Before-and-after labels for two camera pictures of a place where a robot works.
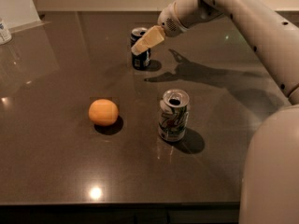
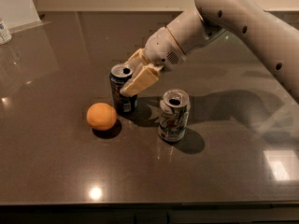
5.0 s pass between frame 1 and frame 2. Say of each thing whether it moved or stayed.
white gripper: moved
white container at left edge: stayed
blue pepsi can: moved
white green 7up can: stayed
